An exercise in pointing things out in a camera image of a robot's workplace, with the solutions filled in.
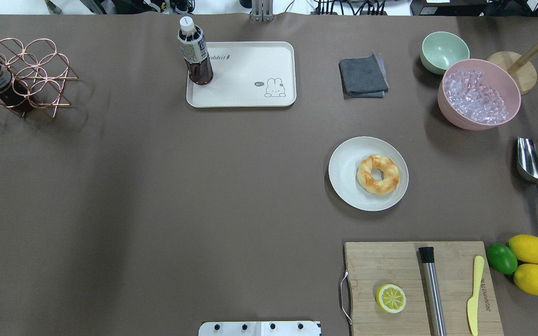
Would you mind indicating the yellow lemon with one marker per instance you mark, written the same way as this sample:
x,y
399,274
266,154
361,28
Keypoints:
x,y
526,278
525,247

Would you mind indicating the aluminium frame post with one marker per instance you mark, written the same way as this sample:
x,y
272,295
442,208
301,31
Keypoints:
x,y
262,10

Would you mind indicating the pink bowl of ice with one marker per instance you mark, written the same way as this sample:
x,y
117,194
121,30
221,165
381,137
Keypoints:
x,y
475,94

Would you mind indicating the bamboo cutting board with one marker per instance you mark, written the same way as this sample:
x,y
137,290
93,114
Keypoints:
x,y
373,264

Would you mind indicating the steel muddler black tip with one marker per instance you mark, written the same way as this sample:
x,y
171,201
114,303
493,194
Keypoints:
x,y
427,256

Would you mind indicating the green lime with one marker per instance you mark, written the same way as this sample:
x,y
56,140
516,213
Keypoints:
x,y
501,258

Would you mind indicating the tea bottle on tray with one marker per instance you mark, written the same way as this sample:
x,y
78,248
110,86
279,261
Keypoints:
x,y
194,51

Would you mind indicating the mint green bowl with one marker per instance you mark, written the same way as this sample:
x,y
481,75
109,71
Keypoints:
x,y
440,50

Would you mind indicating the glazed twisted donut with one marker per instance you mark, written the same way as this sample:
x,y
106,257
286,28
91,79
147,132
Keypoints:
x,y
378,174

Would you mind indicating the white rabbit serving tray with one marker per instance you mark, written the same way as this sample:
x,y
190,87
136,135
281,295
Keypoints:
x,y
247,74

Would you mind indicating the white round plate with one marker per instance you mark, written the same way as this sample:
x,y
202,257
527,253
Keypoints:
x,y
343,166

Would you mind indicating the folded grey cloth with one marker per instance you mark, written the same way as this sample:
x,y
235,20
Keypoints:
x,y
364,77

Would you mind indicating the upper yellow lemon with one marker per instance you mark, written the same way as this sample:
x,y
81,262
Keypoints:
x,y
525,247

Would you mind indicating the copper wire bottle rack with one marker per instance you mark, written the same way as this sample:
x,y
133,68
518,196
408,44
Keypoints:
x,y
40,74

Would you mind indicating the lemon half slice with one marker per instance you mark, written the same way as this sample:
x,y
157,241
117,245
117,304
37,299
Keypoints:
x,y
391,298

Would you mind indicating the yellow plastic knife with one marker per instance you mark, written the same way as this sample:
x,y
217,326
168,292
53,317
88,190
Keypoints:
x,y
473,301

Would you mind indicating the lower yellow lemon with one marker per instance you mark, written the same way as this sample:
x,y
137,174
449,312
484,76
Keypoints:
x,y
526,278

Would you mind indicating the wooden cup tree stand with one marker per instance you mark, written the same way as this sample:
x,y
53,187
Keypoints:
x,y
518,66

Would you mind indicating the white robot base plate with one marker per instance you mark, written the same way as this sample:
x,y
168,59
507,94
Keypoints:
x,y
261,328

